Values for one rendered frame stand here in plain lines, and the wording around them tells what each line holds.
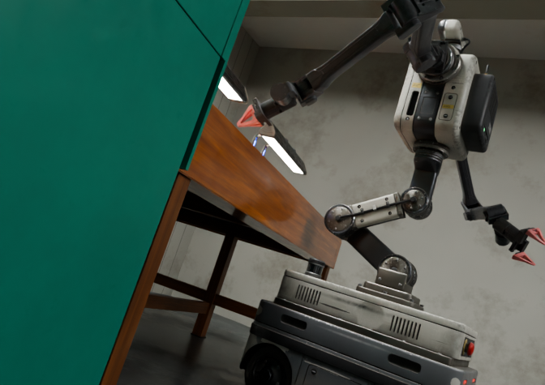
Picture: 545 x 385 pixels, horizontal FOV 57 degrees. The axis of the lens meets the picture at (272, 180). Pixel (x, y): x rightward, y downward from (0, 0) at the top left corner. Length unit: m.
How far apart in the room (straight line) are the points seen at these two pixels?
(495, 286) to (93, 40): 3.37
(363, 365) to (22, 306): 1.17
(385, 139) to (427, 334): 2.73
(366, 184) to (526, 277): 1.35
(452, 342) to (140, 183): 1.13
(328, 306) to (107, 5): 1.31
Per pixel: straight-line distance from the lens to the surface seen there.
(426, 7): 1.50
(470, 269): 3.86
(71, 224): 0.87
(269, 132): 2.34
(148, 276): 1.18
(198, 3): 1.05
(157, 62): 0.95
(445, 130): 1.96
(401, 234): 3.99
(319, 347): 1.79
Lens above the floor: 0.42
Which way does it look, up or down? 11 degrees up
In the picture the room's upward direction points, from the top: 18 degrees clockwise
